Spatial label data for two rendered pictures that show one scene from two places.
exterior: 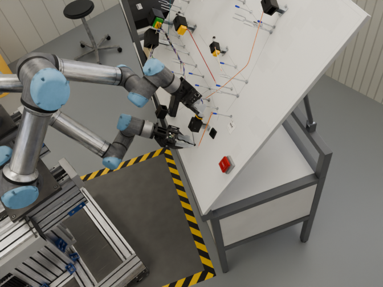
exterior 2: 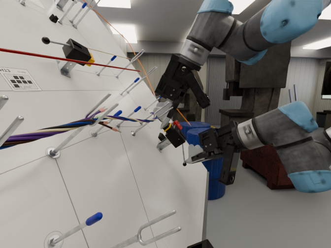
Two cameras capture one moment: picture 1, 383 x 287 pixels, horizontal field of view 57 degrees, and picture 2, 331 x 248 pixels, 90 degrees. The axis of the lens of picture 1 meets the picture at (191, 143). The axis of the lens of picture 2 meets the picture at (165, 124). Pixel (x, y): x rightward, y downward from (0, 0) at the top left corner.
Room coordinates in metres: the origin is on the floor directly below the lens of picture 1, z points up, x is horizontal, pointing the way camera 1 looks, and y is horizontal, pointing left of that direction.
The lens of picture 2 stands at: (1.57, 0.14, 1.26)
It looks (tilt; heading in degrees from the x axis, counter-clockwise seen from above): 10 degrees down; 203
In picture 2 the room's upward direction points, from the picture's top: straight up
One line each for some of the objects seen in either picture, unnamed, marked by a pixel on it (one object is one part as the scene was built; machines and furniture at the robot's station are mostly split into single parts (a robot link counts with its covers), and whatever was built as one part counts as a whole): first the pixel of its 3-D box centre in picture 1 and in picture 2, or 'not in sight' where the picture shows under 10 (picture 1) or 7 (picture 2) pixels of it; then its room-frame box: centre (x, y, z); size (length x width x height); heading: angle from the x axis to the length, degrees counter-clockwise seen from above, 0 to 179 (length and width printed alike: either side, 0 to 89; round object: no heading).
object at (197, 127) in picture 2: not in sight; (199, 152); (-0.77, -0.33, 0.40); 1.08 x 0.66 x 0.80; 17
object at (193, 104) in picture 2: not in sight; (183, 96); (-3.98, -1.57, 1.16); 1.21 x 1.04 x 2.31; 120
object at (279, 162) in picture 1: (227, 136); not in sight; (1.38, -0.23, 0.60); 1.17 x 0.58 x 0.40; 8
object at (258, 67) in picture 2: not in sight; (244, 90); (-2.68, 0.27, 1.33); 1.39 x 1.24 x 2.66; 118
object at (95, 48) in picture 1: (86, 32); not in sight; (3.44, 0.81, 0.29); 0.55 x 0.52 x 0.58; 23
